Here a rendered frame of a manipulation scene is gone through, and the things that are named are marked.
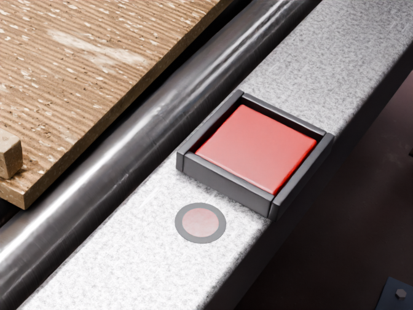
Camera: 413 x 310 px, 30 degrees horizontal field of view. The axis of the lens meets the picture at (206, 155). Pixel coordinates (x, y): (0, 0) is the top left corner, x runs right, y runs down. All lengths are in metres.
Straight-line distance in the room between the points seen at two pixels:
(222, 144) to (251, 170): 0.03
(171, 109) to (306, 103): 0.10
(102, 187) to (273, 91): 0.15
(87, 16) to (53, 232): 0.19
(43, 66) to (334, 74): 0.21
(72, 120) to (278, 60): 0.17
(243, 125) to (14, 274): 0.18
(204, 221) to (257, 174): 0.04
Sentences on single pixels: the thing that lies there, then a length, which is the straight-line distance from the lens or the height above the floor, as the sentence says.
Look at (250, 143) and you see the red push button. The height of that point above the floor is 0.93.
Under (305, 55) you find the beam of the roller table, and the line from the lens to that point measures 0.60.
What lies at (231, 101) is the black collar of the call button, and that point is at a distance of 0.53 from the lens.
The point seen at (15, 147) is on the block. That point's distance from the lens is 0.46.
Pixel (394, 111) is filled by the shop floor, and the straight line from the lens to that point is 1.99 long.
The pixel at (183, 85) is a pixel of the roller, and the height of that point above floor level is 0.92.
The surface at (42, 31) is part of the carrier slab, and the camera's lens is 0.58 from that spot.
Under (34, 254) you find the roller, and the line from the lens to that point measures 0.46.
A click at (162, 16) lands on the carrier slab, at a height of 0.94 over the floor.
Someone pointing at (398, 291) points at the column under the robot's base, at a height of 0.02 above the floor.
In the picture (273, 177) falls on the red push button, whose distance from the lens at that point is 0.48.
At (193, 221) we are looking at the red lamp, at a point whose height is 0.92.
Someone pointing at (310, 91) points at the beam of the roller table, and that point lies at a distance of 0.57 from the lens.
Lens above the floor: 1.28
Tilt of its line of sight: 46 degrees down
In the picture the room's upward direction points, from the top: 6 degrees clockwise
